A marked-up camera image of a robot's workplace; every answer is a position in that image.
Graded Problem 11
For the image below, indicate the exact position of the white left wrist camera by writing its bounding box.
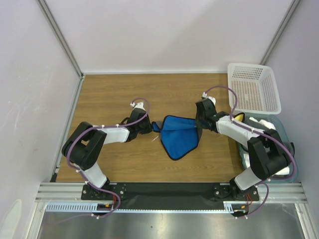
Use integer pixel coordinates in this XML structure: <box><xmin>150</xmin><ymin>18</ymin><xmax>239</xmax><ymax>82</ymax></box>
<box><xmin>130</xmin><ymin>102</ymin><xmax>146</xmax><ymax>111</ymax></box>

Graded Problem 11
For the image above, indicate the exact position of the blue and grey towel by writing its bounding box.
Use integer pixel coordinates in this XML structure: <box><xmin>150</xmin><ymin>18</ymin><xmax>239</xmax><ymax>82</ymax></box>
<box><xmin>152</xmin><ymin>116</ymin><xmax>202</xmax><ymax>161</ymax></box>

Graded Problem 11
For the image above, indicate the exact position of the white perforated plastic basket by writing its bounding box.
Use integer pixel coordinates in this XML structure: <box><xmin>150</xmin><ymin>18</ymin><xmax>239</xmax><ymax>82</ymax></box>
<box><xmin>227</xmin><ymin>63</ymin><xmax>282</xmax><ymax>115</ymax></box>

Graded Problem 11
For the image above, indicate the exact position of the white towel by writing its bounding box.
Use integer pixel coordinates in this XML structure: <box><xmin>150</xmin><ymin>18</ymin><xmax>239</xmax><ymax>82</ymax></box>
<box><xmin>238</xmin><ymin>114</ymin><xmax>295</xmax><ymax>180</ymax></box>

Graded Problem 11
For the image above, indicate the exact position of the grey slotted cable duct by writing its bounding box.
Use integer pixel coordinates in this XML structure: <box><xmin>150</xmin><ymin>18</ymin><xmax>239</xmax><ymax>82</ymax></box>
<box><xmin>46</xmin><ymin>202</ymin><xmax>249</xmax><ymax>216</ymax></box>

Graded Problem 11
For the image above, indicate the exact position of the dark grey towel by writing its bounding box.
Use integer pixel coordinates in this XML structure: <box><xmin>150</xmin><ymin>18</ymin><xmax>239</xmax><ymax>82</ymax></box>
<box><xmin>244</xmin><ymin>115</ymin><xmax>295</xmax><ymax>156</ymax></box>

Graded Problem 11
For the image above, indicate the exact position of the left aluminium corner post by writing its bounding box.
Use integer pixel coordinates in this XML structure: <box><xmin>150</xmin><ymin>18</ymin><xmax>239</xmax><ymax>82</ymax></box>
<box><xmin>36</xmin><ymin>0</ymin><xmax>85</xmax><ymax>80</ymax></box>

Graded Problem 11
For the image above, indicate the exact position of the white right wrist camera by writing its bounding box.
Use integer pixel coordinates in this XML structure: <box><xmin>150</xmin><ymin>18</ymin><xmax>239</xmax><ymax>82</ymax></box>
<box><xmin>202</xmin><ymin>92</ymin><xmax>216</xmax><ymax>105</ymax></box>

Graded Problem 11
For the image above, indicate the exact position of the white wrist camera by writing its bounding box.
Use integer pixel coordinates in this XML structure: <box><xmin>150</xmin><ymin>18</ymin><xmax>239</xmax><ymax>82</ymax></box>
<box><xmin>202</xmin><ymin>92</ymin><xmax>216</xmax><ymax>105</ymax></box>
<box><xmin>130</xmin><ymin>102</ymin><xmax>146</xmax><ymax>111</ymax></box>

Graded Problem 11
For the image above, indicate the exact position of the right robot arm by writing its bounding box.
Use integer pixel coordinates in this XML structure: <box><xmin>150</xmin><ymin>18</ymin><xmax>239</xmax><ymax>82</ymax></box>
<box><xmin>195</xmin><ymin>98</ymin><xmax>293</xmax><ymax>200</ymax></box>

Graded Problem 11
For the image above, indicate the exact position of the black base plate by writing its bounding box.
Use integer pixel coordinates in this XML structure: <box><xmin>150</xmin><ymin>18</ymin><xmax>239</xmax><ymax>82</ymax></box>
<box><xmin>81</xmin><ymin>182</ymin><xmax>260</xmax><ymax>211</ymax></box>

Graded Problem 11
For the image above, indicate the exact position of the aluminium frame rail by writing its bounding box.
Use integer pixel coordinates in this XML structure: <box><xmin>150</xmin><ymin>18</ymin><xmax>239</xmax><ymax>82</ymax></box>
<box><xmin>36</xmin><ymin>182</ymin><xmax>308</xmax><ymax>204</ymax></box>

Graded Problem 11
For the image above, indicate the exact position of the aluminium corner post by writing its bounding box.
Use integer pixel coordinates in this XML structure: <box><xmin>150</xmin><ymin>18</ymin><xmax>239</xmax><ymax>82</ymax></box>
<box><xmin>259</xmin><ymin>0</ymin><xmax>303</xmax><ymax>65</ymax></box>
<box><xmin>36</xmin><ymin>0</ymin><xmax>85</xmax><ymax>80</ymax></box>

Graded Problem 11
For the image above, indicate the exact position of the right aluminium corner post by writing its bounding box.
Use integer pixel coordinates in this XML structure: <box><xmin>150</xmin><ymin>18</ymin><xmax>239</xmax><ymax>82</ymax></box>
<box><xmin>259</xmin><ymin>0</ymin><xmax>303</xmax><ymax>65</ymax></box>

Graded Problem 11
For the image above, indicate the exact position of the clear teal plastic bin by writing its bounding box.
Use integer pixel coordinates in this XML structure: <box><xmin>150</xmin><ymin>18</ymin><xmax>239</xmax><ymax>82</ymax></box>
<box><xmin>234</xmin><ymin>113</ymin><xmax>298</xmax><ymax>183</ymax></box>

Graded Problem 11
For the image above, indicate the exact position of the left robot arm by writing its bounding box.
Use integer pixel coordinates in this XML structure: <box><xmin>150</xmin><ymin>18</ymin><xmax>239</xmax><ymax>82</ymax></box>
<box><xmin>61</xmin><ymin>106</ymin><xmax>152</xmax><ymax>199</ymax></box>

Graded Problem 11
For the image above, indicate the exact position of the yellow towel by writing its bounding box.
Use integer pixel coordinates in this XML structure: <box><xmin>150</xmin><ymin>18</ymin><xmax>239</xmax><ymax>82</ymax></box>
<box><xmin>234</xmin><ymin>113</ymin><xmax>245</xmax><ymax>122</ymax></box>

